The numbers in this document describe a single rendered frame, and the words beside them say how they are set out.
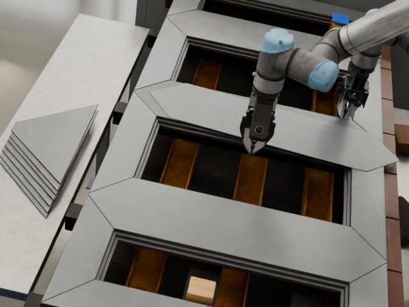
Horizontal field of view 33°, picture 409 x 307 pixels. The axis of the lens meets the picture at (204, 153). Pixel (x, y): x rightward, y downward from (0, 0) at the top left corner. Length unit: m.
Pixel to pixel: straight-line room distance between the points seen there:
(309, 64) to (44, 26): 2.44
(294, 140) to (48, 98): 0.75
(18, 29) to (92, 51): 1.54
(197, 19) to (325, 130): 0.65
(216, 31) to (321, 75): 0.80
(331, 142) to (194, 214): 0.51
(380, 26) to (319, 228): 0.51
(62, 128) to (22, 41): 1.82
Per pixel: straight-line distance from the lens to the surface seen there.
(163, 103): 2.02
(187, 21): 2.41
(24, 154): 1.94
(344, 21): 2.54
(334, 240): 1.75
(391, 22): 1.68
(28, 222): 1.80
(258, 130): 1.74
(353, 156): 2.00
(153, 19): 2.88
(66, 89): 2.21
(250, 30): 2.43
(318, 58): 1.68
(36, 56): 3.68
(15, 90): 3.45
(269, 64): 1.70
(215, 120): 1.99
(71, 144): 1.95
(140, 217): 1.68
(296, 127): 2.04
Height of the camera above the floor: 2.08
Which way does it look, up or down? 41 degrees down
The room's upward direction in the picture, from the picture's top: 11 degrees clockwise
